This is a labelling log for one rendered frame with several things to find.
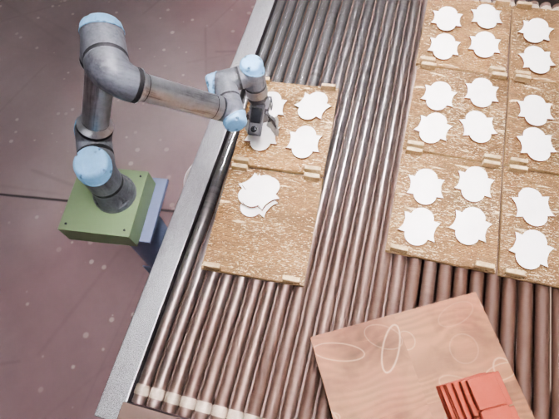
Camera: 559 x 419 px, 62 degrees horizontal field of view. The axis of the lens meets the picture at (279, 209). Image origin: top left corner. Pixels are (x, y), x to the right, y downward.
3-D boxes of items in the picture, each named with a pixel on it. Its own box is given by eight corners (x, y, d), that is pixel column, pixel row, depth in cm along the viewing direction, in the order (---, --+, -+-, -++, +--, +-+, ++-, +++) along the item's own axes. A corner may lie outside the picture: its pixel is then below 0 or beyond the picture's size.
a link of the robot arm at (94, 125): (76, 167, 158) (83, 42, 116) (72, 132, 165) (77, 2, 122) (112, 167, 164) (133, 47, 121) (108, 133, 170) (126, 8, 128)
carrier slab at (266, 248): (201, 269, 157) (200, 268, 156) (230, 167, 175) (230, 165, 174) (304, 287, 152) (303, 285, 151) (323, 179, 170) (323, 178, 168)
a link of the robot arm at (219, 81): (209, 96, 145) (243, 86, 145) (202, 69, 150) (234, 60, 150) (214, 110, 152) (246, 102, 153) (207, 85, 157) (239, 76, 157)
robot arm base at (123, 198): (91, 213, 166) (78, 200, 157) (99, 176, 172) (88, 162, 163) (132, 214, 165) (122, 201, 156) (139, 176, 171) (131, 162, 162)
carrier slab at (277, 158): (230, 165, 175) (230, 163, 174) (254, 81, 193) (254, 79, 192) (323, 177, 170) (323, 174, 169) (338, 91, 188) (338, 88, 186)
